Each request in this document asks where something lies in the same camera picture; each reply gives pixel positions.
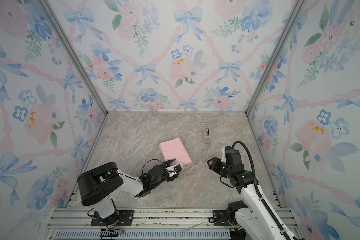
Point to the aluminium corner post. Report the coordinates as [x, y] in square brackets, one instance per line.
[279, 47]
[57, 27]

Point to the left aluminium corner post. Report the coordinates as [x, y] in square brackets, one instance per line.
[57, 27]

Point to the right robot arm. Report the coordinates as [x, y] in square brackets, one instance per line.
[254, 212]

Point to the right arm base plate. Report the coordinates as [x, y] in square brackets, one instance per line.
[222, 218]

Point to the aluminium front rail frame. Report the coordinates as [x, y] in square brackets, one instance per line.
[155, 218]

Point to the white slotted cable duct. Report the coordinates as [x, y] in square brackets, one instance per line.
[144, 234]

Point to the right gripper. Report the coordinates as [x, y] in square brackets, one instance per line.
[216, 161]

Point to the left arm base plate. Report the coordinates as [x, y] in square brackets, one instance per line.
[121, 218]

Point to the purple wrapping paper sheet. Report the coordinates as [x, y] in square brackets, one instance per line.
[176, 151]

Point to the right aluminium corner post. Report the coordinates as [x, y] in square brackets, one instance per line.
[279, 47]

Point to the beige tape dispenser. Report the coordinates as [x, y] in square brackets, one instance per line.
[207, 135]

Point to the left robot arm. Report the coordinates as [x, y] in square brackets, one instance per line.
[96, 185]

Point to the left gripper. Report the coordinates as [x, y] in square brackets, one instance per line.
[166, 165]

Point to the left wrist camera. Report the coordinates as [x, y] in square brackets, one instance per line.
[174, 170]

